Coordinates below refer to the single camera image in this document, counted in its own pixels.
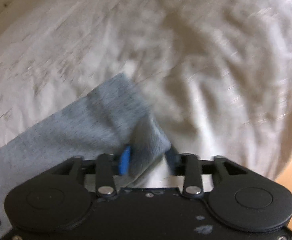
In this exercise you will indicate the light blue knit pants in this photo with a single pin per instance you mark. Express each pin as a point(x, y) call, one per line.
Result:
point(111, 116)

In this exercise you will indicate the cream satin bedspread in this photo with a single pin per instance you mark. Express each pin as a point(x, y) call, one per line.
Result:
point(217, 73)

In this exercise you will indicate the right gripper dark blue right finger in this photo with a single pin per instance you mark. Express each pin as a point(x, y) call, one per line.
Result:
point(189, 166)

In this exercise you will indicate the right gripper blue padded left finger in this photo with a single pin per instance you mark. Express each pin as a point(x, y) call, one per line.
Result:
point(108, 166)

